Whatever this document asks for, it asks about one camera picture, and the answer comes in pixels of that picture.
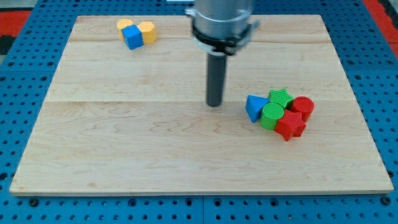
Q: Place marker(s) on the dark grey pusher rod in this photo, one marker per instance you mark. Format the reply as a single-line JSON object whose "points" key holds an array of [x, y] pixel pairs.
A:
{"points": [[215, 76]]}

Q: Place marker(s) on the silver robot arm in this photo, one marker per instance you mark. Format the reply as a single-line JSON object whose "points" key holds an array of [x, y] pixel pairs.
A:
{"points": [[220, 28]]}

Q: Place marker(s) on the yellow hexagon block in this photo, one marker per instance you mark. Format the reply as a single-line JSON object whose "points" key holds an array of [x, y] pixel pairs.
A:
{"points": [[148, 31]]}

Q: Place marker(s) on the yellow heart block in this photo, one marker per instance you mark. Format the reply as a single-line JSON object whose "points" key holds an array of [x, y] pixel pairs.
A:
{"points": [[123, 23]]}

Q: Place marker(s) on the blue triangle block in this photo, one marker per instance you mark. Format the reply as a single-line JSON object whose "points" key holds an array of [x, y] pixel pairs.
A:
{"points": [[254, 106]]}

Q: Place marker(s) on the green star block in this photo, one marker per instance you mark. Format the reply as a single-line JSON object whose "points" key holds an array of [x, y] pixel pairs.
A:
{"points": [[281, 97]]}

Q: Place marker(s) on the green cylinder block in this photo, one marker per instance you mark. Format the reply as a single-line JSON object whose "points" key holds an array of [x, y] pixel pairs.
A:
{"points": [[271, 113]]}

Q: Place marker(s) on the blue cube block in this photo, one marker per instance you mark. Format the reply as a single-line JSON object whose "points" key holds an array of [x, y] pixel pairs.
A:
{"points": [[132, 37]]}

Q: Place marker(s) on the red cylinder block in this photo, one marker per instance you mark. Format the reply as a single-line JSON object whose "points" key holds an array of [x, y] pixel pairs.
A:
{"points": [[304, 105]]}

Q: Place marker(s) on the red star block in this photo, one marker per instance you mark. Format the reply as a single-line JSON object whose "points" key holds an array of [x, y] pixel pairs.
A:
{"points": [[290, 125]]}

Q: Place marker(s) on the light wooden board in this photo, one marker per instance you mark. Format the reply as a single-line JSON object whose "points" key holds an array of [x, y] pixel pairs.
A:
{"points": [[121, 122]]}

